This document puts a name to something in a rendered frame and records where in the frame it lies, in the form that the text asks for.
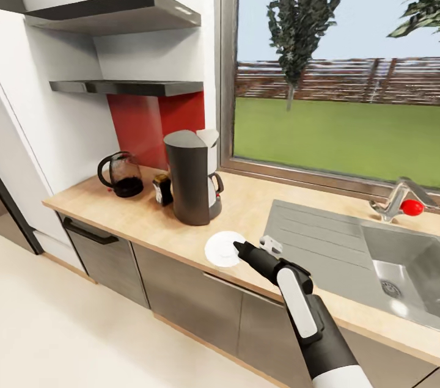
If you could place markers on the electric kettle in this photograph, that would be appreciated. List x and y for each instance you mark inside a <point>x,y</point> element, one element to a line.
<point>124,174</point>

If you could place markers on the paper coffee filter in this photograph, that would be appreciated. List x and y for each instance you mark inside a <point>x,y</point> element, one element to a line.
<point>208,136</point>

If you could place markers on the saucer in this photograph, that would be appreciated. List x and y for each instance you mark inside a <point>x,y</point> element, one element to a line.
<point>220,249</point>

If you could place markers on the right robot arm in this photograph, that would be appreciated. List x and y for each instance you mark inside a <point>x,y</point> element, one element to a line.
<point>328,358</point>

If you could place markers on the shelf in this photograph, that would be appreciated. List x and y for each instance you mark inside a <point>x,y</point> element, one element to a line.
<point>129,87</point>
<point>99,18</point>

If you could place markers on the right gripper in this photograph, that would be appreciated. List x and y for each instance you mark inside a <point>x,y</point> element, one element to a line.
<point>252,255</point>

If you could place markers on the bottle of coffee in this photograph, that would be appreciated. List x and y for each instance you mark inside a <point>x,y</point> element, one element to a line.
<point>163,185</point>

